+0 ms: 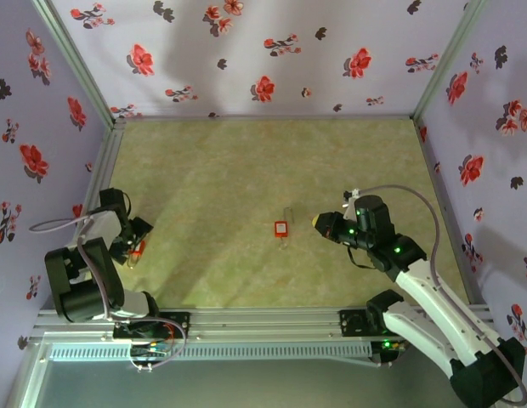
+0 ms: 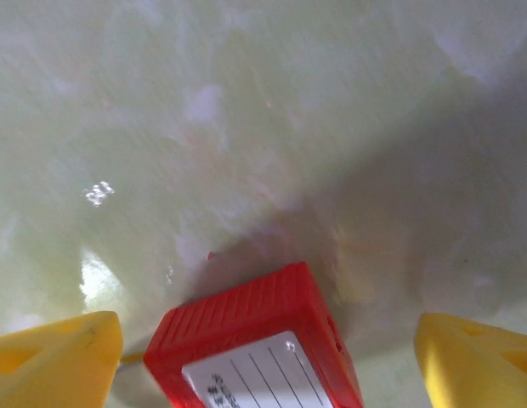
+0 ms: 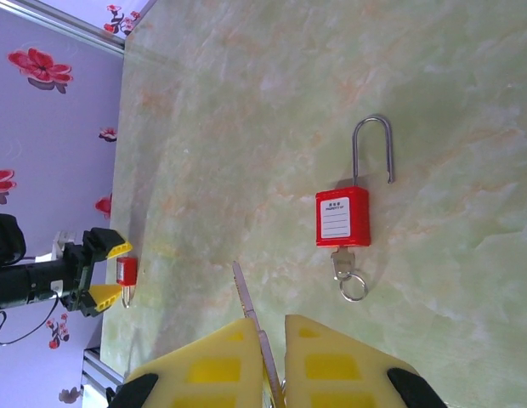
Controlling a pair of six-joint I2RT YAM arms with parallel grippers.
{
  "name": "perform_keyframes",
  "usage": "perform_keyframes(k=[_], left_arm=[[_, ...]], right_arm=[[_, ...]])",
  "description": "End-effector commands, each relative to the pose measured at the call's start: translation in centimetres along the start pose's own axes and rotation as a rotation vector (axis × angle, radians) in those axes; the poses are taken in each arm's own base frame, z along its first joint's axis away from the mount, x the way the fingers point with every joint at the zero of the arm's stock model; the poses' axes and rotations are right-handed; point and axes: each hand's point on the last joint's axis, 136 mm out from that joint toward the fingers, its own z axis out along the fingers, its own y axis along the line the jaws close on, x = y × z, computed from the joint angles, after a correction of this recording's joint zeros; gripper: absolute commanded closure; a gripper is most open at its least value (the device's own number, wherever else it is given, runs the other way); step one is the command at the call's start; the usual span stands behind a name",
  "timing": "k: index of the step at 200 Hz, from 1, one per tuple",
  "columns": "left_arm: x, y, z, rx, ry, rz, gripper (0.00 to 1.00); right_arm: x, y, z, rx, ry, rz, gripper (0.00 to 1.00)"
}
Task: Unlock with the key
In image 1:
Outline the red padlock with steel shackle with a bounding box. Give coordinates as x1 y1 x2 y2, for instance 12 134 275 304
273 206 295 239

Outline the small green circuit board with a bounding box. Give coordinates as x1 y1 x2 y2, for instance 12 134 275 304
131 343 172 357
373 337 408 366

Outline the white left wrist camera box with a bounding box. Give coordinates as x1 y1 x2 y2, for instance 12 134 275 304
85 210 121 246

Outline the thin black cable loop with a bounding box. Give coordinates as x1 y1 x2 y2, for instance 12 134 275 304
346 244 376 270

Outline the grey right arm cable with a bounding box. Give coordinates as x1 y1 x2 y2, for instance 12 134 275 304
356 184 527 407

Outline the aluminium frame rail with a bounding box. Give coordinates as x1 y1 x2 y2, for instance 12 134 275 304
118 113 417 122
36 121 127 314

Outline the grey base cable loop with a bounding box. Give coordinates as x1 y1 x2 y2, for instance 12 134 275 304
129 318 189 374

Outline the wide aluminium base rail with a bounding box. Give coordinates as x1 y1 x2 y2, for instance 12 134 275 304
31 308 496 341

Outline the slotted grey cable duct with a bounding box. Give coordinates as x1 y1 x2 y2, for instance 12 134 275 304
48 342 373 362

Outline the aluminium frame post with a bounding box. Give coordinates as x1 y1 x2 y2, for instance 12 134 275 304
30 0 128 128
410 0 490 122

